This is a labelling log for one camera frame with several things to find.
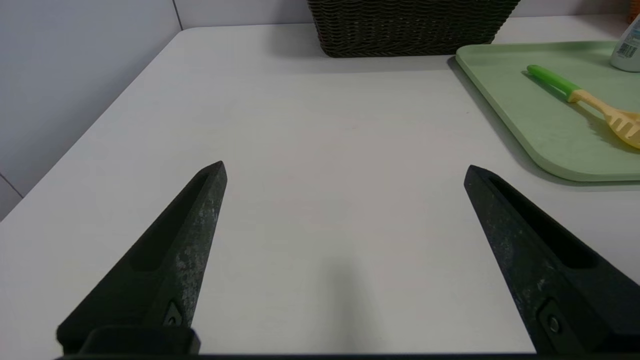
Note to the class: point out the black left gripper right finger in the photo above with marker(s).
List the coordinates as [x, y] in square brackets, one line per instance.
[550, 290]

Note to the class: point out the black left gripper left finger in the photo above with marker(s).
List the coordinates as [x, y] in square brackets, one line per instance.
[165, 265]

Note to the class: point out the clear plastic bottle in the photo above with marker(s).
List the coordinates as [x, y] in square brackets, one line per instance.
[627, 52]

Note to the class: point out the dark brown wicker basket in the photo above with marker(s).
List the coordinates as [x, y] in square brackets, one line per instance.
[410, 25]

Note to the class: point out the light green plastic tray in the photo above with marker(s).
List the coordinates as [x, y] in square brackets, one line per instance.
[540, 120]

